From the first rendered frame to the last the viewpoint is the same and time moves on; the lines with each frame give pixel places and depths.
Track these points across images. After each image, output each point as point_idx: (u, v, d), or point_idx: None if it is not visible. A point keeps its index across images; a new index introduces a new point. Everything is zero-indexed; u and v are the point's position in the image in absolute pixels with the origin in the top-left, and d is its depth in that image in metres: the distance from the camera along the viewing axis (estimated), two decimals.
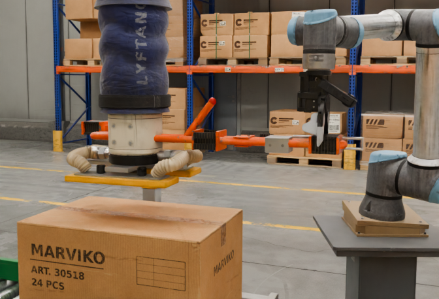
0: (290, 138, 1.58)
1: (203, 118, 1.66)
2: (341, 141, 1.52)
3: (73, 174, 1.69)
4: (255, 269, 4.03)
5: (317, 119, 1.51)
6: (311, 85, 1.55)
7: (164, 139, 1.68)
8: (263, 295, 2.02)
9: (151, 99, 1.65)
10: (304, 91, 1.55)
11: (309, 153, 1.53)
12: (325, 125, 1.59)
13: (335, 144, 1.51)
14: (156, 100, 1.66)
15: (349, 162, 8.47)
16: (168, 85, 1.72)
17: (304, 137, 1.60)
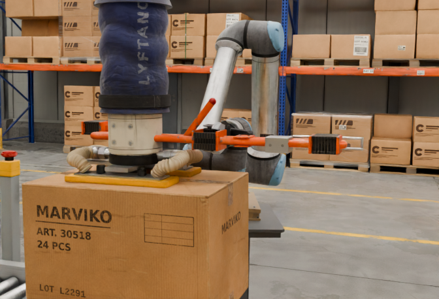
0: (290, 138, 1.58)
1: (203, 118, 1.66)
2: (341, 141, 1.52)
3: (73, 174, 1.69)
4: None
5: None
6: None
7: (164, 139, 1.68)
8: None
9: (151, 99, 1.65)
10: None
11: (309, 153, 1.53)
12: None
13: (335, 144, 1.51)
14: (156, 100, 1.66)
15: None
16: (168, 85, 1.73)
17: (304, 137, 1.61)
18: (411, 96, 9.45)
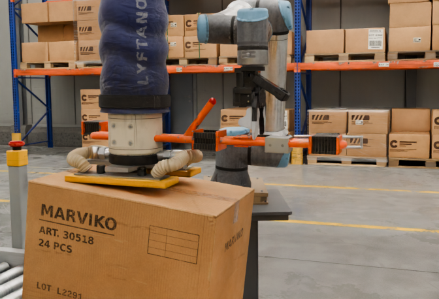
0: (290, 138, 1.58)
1: (203, 118, 1.66)
2: (341, 141, 1.52)
3: (73, 174, 1.69)
4: None
5: (251, 114, 1.57)
6: (245, 80, 1.61)
7: (164, 139, 1.68)
8: None
9: (151, 99, 1.65)
10: (240, 86, 1.61)
11: (309, 153, 1.53)
12: (260, 120, 1.64)
13: (335, 144, 1.51)
14: (156, 100, 1.66)
15: (296, 157, 8.71)
16: (168, 85, 1.72)
17: (304, 137, 1.61)
18: (429, 89, 9.32)
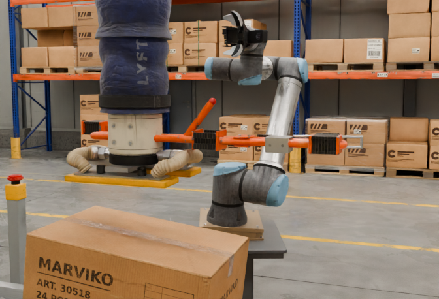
0: (290, 138, 1.58)
1: (203, 118, 1.66)
2: (341, 141, 1.52)
3: (73, 174, 1.69)
4: None
5: None
6: None
7: (164, 139, 1.68)
8: None
9: (151, 99, 1.65)
10: None
11: (309, 153, 1.53)
12: (236, 49, 1.90)
13: (335, 144, 1.51)
14: (156, 100, 1.66)
15: (294, 166, 8.74)
16: (168, 85, 1.72)
17: (304, 137, 1.61)
18: (427, 98, 9.35)
